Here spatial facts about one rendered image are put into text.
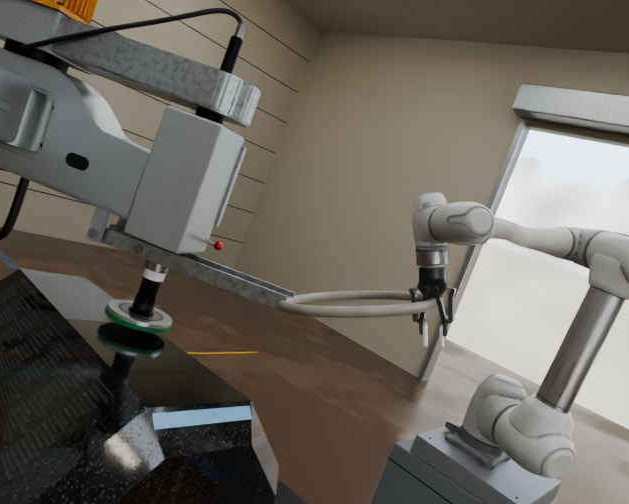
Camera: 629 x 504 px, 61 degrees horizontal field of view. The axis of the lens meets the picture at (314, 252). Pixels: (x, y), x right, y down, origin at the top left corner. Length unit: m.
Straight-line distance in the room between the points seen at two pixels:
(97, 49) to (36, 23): 0.22
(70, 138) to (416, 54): 6.17
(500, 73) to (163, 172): 5.63
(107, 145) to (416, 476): 1.46
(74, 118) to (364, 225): 5.60
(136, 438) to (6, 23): 1.37
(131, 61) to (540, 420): 1.63
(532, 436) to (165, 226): 1.26
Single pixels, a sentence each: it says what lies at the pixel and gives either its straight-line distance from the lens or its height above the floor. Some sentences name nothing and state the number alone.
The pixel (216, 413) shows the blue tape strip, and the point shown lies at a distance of 1.52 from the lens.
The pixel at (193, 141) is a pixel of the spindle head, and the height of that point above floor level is 1.51.
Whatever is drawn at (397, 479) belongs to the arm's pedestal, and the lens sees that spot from 1.97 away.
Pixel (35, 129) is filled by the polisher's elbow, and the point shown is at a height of 1.36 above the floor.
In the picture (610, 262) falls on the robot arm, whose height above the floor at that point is 1.60.
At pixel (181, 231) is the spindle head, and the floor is 1.24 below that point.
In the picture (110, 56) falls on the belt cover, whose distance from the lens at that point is 1.88.
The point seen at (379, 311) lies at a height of 1.26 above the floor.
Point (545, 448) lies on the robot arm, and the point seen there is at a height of 1.04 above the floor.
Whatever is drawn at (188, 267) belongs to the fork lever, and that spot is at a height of 1.14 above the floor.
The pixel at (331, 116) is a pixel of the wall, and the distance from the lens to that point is 8.06.
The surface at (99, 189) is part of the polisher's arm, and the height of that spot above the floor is 1.27.
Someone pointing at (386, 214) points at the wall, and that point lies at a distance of 7.00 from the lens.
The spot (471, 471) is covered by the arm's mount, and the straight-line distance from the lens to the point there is 1.86.
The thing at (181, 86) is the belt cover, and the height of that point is 1.65.
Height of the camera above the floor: 1.46
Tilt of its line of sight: 5 degrees down
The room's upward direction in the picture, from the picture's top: 21 degrees clockwise
